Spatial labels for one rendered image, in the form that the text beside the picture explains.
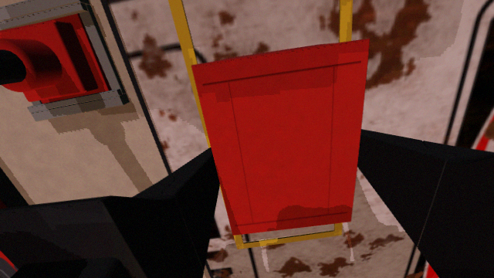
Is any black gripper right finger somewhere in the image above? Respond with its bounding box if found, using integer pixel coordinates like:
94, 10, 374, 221
357, 129, 494, 278

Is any yellow tape outline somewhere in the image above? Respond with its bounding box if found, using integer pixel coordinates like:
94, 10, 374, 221
168, 0, 353, 249

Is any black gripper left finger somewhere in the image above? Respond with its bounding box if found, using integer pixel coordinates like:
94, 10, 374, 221
0, 148, 220, 278

